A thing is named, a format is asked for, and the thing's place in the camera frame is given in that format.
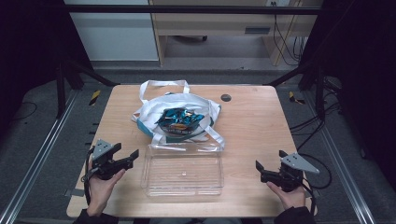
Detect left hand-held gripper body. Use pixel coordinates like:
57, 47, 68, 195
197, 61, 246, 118
90, 138, 129, 181

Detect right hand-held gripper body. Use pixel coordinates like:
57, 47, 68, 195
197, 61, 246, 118
261, 152, 320, 193

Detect white tote bag teal trim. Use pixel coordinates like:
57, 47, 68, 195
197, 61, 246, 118
131, 79, 226, 149

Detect clear plastic box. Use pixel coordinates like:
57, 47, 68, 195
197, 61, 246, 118
140, 142, 225, 198

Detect blue snack packet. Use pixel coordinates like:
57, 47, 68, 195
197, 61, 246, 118
154, 106, 205, 138

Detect person's right hand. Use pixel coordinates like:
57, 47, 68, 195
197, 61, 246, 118
265, 180, 307, 212

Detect person's left hand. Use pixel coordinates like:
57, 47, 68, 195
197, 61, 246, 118
86, 160, 127, 217

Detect yellow black floor tape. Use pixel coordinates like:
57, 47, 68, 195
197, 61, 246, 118
88, 89, 102, 106
288, 91, 306, 105

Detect black metal stand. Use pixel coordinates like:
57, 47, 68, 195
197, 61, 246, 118
263, 59, 327, 121
55, 57, 120, 119

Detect white cabinet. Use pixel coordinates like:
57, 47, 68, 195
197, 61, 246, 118
63, 0, 160, 62

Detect light wooden desk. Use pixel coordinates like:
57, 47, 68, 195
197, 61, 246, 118
148, 0, 324, 67

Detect left hand-held gripper black cable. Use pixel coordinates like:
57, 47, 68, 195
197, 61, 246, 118
80, 147, 96, 206

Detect hand-held gripper black cable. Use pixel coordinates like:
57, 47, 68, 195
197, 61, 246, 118
298, 151, 333, 217
80, 147, 96, 206

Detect right hand-held gripper black cable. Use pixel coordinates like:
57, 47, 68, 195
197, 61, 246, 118
298, 151, 333, 217

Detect black floor cables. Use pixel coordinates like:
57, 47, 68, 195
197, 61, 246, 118
289, 76, 344, 153

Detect silver floor rail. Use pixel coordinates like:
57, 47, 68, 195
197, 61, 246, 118
303, 90, 377, 224
0, 89, 79, 224

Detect thin black floor cable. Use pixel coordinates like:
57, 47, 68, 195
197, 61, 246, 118
10, 101, 38, 123

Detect black hanging cables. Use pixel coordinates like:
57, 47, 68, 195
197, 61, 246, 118
270, 1, 307, 67

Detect black horizontal frame bar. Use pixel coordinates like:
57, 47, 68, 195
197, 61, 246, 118
64, 4, 323, 16

